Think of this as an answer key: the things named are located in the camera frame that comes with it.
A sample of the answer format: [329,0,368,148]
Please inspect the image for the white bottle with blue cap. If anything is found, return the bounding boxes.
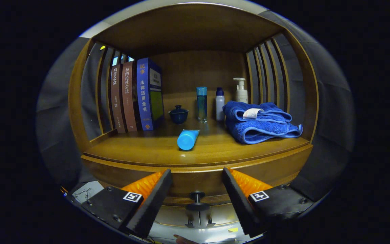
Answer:
[215,87,225,122]

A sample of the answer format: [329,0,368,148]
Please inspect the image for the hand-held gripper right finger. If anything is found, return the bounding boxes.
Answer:
[222,167,314,238]

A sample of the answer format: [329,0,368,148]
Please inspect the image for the blue and white cream tube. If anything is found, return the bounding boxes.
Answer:
[177,129,201,151]

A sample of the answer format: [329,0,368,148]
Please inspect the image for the reddish brown book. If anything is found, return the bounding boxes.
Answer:
[122,61,139,132]

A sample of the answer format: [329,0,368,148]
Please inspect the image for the dark blue lidded teacup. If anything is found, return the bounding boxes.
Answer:
[168,105,189,124]

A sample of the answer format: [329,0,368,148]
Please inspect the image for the tangle of thin cables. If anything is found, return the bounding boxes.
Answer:
[72,188,94,201]

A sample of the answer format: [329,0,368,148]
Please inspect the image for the wooden countertop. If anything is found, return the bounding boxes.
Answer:
[83,117,312,167]

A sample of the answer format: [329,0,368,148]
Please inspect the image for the white pump bottle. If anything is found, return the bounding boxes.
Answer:
[233,78,248,104]

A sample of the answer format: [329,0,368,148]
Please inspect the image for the folded blue towel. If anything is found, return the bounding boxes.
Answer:
[222,101,303,145]

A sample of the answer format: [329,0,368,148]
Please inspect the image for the wooden cabinet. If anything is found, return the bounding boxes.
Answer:
[67,3,319,234]

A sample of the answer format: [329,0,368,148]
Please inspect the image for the blue glass bottle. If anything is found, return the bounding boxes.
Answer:
[196,86,208,123]

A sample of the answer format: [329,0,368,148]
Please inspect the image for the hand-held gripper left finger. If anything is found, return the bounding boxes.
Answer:
[81,169,172,239]

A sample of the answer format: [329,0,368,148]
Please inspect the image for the dark brown book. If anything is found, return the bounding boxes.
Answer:
[110,64,127,134]

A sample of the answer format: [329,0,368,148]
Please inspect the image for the thick blue book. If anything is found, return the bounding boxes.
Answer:
[137,58,165,131]

